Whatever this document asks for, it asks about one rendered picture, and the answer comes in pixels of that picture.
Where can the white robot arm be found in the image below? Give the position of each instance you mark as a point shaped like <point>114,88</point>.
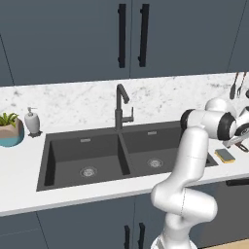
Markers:
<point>191,155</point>

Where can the dark double-basin sink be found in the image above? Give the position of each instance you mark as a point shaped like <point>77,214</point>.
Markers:
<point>97,155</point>

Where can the yellow and grey sponge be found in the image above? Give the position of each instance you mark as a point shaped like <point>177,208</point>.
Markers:
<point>224,155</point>

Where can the grey pan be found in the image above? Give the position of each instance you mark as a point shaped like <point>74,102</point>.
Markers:
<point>238,140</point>

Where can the dark grey tap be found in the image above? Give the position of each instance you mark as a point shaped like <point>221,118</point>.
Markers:
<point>118,110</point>

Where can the dark blue base cupboard door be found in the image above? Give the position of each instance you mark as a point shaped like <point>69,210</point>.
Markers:
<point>147,214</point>
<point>84,227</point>

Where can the white soap dispenser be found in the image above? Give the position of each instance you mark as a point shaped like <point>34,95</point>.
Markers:
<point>32,123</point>

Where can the dark hanging spatula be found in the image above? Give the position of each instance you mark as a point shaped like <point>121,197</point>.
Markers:
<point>233,90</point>

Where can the potted plant in teal pot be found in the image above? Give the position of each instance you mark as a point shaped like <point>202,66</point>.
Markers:
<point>11,133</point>

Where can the dark hanging fork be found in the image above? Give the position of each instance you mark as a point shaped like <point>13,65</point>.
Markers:
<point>240,89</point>

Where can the dark grey dishwasher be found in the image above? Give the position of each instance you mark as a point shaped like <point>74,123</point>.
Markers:
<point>231,214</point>

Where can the dark blue base cupboard drawers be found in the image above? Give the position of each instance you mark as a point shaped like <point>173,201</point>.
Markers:
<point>17,231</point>

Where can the dark blue wall cupboard door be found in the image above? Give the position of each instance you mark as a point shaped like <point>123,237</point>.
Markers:
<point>4,68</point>
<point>64,39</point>
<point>184,35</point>
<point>241,42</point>

